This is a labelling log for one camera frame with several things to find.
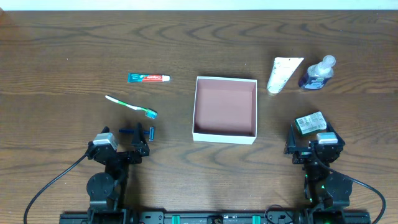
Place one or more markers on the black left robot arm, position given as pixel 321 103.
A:
pixel 107 189

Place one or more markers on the green white toothbrush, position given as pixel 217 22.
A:
pixel 148 112

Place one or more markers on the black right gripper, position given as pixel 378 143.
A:
pixel 311 150

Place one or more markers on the blue disposable razor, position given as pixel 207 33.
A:
pixel 150 132

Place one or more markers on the Colgate toothpaste tube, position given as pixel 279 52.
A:
pixel 142 78

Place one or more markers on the green white soap bar box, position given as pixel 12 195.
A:
pixel 311 123

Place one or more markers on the clear purple soap pump bottle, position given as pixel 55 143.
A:
pixel 318 75

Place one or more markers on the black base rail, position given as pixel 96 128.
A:
pixel 270 216

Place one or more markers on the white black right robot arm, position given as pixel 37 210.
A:
pixel 327 190

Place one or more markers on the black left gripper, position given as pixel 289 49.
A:
pixel 123 156

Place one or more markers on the white box pink interior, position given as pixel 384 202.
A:
pixel 225 110

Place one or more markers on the white Pantene conditioner tube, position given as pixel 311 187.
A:
pixel 282 70

